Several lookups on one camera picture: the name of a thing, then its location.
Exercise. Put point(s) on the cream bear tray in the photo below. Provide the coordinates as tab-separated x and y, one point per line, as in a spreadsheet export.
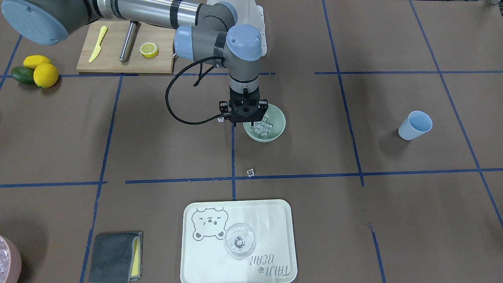
204	258

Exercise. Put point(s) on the pink bowl with ice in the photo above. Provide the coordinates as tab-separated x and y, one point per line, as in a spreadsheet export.
10	261

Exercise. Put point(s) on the green lime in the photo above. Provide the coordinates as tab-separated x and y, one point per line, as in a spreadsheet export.
23	75

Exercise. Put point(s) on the clear wine glass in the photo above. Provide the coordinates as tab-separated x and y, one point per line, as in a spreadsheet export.
240	241

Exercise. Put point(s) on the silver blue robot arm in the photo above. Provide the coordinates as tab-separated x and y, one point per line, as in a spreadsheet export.
225	34

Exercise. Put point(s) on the steel muddler black cap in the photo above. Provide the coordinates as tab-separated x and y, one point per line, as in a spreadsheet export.
129	41

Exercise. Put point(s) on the lemon half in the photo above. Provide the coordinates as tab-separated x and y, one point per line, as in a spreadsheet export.
149	50

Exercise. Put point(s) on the green ceramic bowl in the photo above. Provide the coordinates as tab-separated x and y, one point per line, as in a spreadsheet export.
269	128

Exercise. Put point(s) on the yellow lemon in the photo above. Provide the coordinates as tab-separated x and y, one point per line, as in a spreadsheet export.
34	61
45	75

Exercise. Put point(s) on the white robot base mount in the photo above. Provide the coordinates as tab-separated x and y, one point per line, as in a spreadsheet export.
248	12

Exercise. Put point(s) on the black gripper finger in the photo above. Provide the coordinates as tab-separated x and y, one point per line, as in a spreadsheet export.
263	107
225	111

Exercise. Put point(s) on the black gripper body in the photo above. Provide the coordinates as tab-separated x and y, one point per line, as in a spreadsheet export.
224	107

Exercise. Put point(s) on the yellow plastic knife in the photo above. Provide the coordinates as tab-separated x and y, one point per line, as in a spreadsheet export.
97	49

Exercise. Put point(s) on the grey folded cloth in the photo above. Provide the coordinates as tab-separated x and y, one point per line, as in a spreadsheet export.
116	257

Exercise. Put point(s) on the light blue plastic cup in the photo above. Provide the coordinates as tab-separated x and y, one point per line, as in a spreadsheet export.
416	124

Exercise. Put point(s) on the wooden cutting board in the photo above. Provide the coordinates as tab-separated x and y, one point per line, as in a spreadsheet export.
108	59

